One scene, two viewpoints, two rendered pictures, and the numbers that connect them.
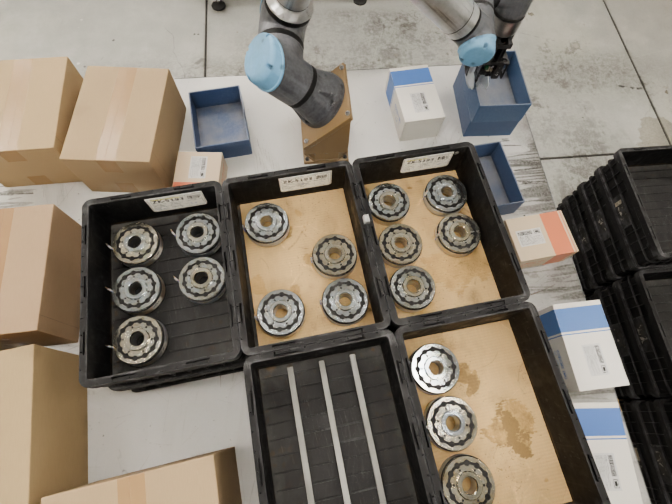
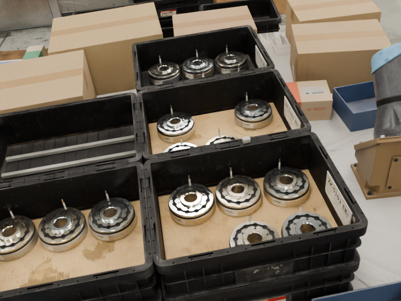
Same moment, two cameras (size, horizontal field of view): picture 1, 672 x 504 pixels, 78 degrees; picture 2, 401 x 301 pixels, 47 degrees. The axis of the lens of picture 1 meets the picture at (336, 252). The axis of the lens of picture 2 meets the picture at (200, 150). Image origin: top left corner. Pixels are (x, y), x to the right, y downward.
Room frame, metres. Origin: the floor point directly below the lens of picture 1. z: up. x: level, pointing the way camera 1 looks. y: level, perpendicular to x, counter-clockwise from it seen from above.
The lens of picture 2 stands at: (0.46, -0.88, 1.59)
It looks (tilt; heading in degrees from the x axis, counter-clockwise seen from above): 40 degrees down; 102
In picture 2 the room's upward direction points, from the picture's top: 7 degrees counter-clockwise
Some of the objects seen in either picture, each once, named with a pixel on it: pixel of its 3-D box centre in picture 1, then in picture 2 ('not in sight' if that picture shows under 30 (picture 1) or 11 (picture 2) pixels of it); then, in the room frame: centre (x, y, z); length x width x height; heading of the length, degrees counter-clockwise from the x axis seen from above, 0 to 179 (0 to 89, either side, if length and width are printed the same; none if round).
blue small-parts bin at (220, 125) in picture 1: (220, 123); (372, 103); (0.77, 0.37, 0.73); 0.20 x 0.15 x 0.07; 18
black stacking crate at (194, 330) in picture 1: (167, 282); (200, 72); (0.24, 0.36, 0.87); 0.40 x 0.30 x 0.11; 16
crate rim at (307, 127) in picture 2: (301, 250); (217, 112); (0.32, 0.07, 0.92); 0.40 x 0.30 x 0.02; 16
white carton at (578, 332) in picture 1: (578, 346); not in sight; (0.21, -0.61, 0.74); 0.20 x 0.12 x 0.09; 12
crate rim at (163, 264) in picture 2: (435, 227); (244, 193); (0.41, -0.21, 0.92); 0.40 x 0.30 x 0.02; 16
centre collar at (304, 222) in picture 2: (447, 191); (307, 229); (0.53, -0.26, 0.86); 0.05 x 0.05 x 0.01
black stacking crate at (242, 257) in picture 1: (302, 258); (218, 128); (0.32, 0.07, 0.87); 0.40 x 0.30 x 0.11; 16
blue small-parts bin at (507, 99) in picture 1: (493, 86); not in sight; (0.94, -0.42, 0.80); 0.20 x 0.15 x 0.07; 9
